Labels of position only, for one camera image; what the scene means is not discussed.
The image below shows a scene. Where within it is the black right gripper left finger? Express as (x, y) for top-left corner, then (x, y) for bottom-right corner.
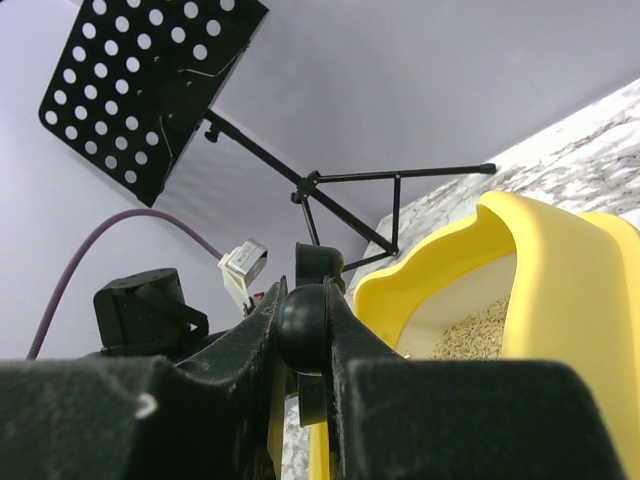
(1, 280), (288, 479)

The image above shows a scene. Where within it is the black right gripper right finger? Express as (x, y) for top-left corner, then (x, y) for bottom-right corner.
(323, 283), (625, 479)

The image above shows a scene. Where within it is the black slotted litter scoop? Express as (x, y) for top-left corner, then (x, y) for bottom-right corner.
(276, 243), (346, 427)

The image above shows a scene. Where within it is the yellow plastic litter box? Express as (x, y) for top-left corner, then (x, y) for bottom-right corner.
(310, 191), (639, 479)

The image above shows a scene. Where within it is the beige cat litter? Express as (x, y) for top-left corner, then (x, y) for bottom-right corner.
(429, 295), (510, 361)

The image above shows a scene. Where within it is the black music stand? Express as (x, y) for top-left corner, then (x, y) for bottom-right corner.
(37, 0), (499, 274)

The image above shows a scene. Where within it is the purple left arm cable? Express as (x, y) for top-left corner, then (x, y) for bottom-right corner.
(25, 209), (224, 360)

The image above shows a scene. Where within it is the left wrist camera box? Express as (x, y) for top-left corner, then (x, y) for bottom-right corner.
(217, 239), (268, 314)

